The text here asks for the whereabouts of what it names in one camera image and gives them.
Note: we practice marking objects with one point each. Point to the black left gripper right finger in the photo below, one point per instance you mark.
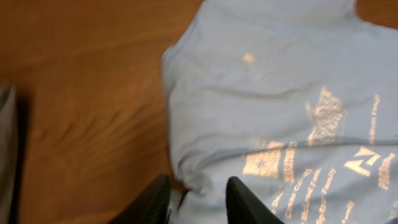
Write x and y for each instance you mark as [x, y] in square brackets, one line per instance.
[243, 207]

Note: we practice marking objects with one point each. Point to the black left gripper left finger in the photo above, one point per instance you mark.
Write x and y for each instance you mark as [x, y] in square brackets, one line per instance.
[150, 207]

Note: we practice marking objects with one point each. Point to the light blue printed t-shirt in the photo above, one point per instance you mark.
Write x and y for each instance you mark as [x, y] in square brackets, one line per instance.
[298, 99]

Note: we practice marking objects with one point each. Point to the grey folded garment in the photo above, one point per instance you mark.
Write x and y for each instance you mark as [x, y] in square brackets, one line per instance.
[9, 149]

